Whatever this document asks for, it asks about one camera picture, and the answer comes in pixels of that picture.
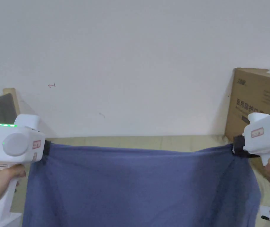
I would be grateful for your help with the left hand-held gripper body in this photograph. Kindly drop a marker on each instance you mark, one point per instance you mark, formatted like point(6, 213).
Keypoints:
point(12, 144)

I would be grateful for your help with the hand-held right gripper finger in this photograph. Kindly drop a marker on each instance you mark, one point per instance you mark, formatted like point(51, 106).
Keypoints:
point(248, 155)

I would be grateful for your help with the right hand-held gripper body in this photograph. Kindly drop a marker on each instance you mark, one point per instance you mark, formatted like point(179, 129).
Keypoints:
point(267, 134)

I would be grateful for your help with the dark blue shirt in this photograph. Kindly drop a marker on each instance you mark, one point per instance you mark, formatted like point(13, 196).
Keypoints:
point(139, 189)

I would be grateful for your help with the person's left hand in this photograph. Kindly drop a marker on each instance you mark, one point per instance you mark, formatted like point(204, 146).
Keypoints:
point(0, 182)

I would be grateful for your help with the brown cardboard carton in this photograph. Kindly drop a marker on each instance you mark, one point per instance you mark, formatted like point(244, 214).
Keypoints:
point(255, 104)

